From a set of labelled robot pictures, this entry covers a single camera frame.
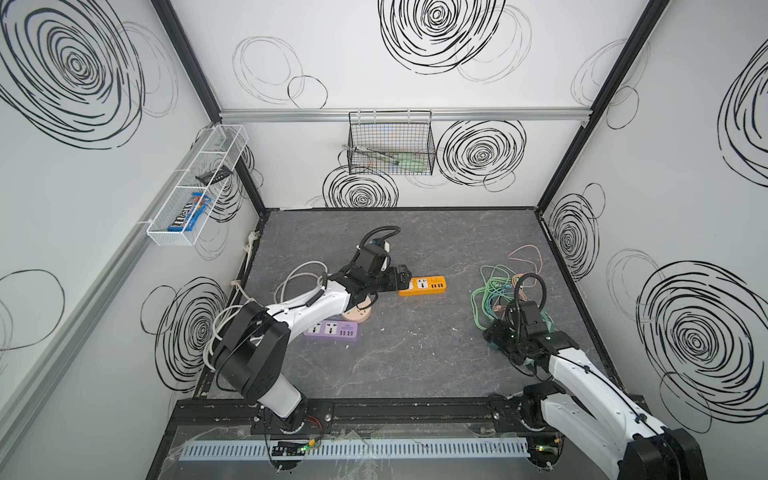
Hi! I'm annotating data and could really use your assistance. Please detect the orange power strip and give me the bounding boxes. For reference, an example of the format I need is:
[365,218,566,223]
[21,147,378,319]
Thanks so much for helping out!
[398,276,447,297]

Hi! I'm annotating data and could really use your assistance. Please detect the green cable bundle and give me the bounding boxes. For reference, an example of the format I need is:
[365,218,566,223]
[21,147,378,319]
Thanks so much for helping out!
[470,263,541,331]

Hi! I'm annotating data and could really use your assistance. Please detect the pink charger cable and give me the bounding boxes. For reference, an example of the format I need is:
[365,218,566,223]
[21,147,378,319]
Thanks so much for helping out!
[507,243,545,289]

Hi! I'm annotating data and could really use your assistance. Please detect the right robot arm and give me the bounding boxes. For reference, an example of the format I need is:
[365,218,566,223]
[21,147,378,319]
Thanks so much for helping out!
[483,300,708,479]

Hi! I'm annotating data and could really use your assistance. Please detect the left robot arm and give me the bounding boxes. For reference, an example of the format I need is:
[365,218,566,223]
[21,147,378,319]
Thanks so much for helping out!
[206,238,412,430]

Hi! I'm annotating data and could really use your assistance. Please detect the round pink power strip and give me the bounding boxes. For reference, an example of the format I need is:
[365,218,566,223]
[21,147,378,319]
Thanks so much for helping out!
[341,305,372,323]

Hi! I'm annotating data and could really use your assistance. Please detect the purple power strip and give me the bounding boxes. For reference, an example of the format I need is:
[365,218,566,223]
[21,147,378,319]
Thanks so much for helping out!
[303,320,358,342]

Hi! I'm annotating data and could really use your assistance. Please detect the green cloth in basket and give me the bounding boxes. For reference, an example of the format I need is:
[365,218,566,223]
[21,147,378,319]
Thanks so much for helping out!
[395,153,432,175]

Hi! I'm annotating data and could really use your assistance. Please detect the metal tongs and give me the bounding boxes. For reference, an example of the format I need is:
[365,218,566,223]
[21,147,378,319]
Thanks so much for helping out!
[343,144,400,165]

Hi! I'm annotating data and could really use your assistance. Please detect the black remote control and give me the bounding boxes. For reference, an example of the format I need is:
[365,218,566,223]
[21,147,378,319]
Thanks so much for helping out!
[195,165,232,186]

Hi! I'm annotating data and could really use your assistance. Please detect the blue candy pack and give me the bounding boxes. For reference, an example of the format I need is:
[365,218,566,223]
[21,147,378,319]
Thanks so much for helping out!
[167,192,210,232]

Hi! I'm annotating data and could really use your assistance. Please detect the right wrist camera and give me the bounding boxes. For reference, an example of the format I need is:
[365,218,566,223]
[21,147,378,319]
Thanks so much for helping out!
[511,301,549,339]

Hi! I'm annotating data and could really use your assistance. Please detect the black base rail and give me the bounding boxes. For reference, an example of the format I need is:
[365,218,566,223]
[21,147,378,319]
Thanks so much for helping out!
[167,392,649,436]

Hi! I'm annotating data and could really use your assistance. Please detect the white slotted cable duct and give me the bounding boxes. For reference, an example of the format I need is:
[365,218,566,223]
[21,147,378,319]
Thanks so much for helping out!
[178,437,530,461]

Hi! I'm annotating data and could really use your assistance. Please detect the black wire basket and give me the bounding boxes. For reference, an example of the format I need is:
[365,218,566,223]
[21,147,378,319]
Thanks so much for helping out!
[344,119,437,176]

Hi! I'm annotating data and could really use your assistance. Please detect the white power cords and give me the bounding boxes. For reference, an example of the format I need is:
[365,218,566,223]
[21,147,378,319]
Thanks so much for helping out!
[202,230,330,373]

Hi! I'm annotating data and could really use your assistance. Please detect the aluminium wall rail back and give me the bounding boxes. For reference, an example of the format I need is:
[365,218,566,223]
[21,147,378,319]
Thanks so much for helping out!
[220,107,592,123]

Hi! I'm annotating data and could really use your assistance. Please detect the aluminium wall rail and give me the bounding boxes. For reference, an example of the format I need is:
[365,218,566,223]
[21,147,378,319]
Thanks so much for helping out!
[1,119,208,432]
[220,107,592,123]

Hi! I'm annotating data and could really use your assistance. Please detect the white wire shelf basket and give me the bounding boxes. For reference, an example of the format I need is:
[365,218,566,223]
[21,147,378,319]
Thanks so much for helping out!
[146,124,248,247]

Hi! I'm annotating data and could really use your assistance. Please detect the aluminium wall rail left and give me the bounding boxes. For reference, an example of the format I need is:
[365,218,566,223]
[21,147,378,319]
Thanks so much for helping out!
[1,119,208,432]

